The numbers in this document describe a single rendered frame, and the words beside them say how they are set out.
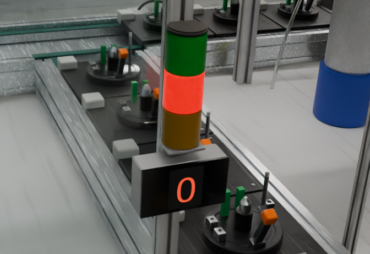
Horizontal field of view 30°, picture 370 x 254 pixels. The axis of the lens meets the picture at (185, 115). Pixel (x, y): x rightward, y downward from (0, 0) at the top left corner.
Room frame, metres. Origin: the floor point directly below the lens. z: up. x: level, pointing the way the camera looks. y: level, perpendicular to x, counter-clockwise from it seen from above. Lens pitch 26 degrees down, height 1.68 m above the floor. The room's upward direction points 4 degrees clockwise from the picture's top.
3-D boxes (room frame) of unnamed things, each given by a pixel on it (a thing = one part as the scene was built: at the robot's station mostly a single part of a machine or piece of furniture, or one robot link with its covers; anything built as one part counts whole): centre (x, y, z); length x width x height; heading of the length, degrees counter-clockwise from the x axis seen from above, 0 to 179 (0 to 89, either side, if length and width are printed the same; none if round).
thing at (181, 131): (0.78, 0.00, 1.28); 0.05 x 0.05 x 0.05
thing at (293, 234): (0.99, -0.11, 1.01); 0.24 x 0.24 x 0.13; 25
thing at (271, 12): (2.29, -0.36, 1.01); 0.24 x 0.24 x 0.13; 25
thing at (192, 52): (0.78, 0.00, 1.38); 0.05 x 0.05 x 0.05
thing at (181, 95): (0.78, 0.00, 1.33); 0.05 x 0.05 x 0.05
